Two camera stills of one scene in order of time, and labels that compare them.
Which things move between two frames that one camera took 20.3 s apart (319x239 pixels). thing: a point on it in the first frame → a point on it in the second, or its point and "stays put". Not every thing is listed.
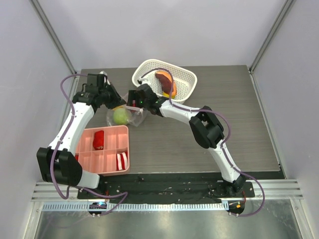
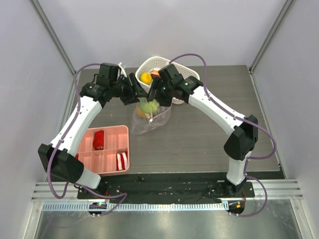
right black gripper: (133, 100) → (157, 90)
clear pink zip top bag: (126, 115) → (147, 116)
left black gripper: (117, 100) → (135, 91)
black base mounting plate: (165, 192) stays put
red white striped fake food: (121, 161) stays put
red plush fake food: (98, 141) stays put
